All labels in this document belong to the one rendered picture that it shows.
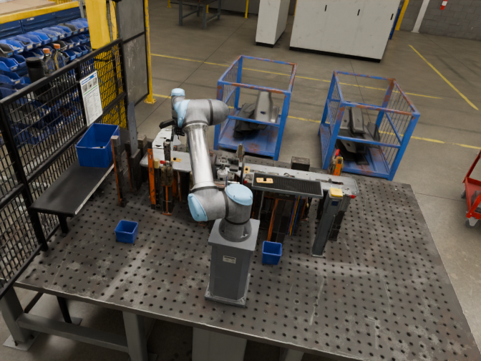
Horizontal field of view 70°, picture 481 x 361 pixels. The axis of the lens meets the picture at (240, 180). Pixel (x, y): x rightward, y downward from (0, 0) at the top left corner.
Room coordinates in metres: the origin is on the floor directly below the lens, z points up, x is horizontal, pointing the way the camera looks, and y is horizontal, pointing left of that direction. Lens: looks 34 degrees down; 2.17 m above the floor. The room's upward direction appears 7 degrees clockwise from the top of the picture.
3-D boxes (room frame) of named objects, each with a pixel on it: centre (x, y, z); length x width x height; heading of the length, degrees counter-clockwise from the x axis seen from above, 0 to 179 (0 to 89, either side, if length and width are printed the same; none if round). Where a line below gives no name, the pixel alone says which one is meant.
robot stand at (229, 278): (1.16, 0.00, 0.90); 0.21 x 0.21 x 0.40; 84
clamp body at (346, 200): (1.64, -0.61, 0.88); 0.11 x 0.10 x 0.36; 178
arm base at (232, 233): (1.16, 0.00, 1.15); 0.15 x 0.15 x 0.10
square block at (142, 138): (1.99, 0.70, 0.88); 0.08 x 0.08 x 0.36; 88
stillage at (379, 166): (3.97, -1.39, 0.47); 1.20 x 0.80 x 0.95; 175
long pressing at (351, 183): (1.84, -0.05, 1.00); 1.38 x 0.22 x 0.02; 88
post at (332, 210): (1.48, -0.51, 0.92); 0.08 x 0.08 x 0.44; 88
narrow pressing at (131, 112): (1.87, 0.70, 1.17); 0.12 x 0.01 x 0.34; 178
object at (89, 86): (1.97, 0.98, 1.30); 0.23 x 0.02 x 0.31; 178
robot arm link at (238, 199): (1.15, 0.00, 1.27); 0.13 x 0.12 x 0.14; 111
